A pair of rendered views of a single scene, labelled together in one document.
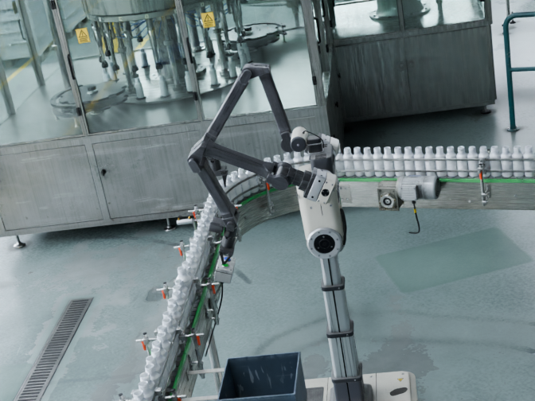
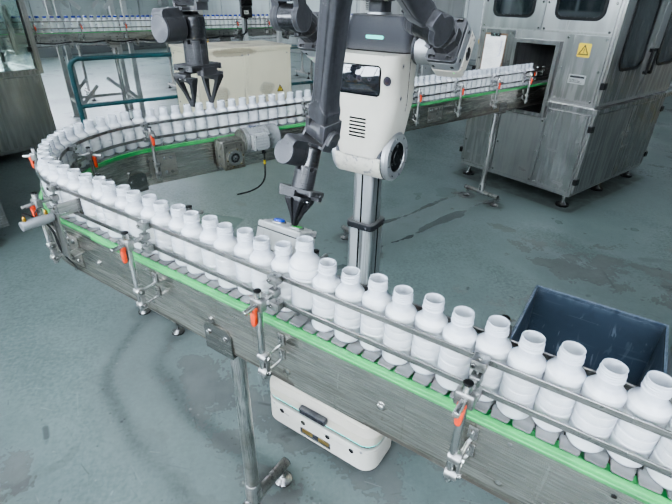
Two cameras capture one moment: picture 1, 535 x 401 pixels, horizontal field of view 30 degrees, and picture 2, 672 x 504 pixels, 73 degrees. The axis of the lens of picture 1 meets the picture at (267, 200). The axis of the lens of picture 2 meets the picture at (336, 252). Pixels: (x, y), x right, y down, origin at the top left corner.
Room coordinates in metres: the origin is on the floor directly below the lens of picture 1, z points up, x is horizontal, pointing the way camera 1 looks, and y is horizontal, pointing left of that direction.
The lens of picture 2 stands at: (3.70, 1.18, 1.64)
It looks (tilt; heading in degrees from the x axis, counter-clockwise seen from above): 29 degrees down; 294
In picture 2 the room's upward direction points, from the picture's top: 1 degrees clockwise
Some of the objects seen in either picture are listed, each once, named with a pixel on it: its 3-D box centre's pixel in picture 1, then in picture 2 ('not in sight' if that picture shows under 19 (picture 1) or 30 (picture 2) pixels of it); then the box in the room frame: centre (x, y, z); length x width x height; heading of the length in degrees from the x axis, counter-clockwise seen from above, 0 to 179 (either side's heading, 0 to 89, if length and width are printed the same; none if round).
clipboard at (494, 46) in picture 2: not in sight; (492, 52); (4.27, -3.53, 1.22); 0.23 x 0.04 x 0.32; 153
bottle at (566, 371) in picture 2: (165, 352); (560, 386); (3.58, 0.52, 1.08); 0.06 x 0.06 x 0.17
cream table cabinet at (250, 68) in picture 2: not in sight; (235, 102); (6.85, -3.09, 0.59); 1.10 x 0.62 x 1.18; 63
